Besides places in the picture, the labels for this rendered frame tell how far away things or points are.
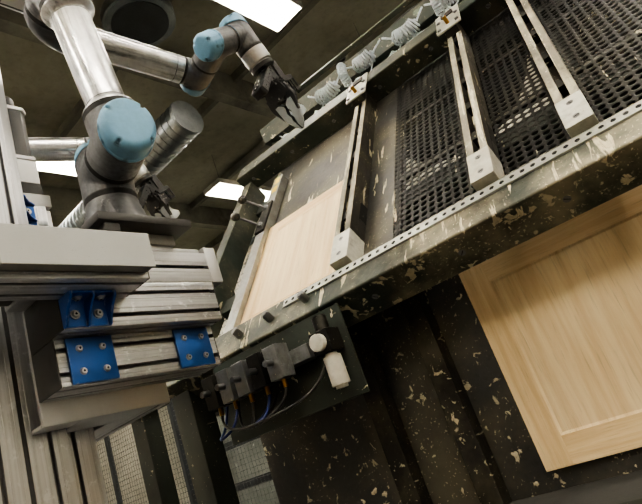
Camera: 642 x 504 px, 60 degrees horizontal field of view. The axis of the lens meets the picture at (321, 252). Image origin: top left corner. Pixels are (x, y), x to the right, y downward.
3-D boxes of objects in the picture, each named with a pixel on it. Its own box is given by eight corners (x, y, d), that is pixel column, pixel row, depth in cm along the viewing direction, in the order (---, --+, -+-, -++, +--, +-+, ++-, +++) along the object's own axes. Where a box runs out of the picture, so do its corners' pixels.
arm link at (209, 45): (201, 78, 149) (228, 68, 157) (217, 48, 141) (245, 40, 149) (182, 55, 149) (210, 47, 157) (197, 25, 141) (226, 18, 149)
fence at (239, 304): (230, 344, 180) (221, 337, 178) (280, 185, 252) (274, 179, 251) (240, 338, 178) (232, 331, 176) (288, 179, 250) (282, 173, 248)
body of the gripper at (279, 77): (303, 89, 159) (278, 54, 158) (289, 94, 152) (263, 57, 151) (285, 105, 163) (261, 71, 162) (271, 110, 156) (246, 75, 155)
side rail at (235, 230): (195, 379, 195) (171, 362, 190) (258, 202, 278) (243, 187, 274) (206, 373, 192) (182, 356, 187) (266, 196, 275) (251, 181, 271)
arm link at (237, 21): (211, 31, 154) (231, 26, 160) (234, 64, 155) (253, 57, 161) (224, 12, 148) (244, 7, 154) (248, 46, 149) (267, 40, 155)
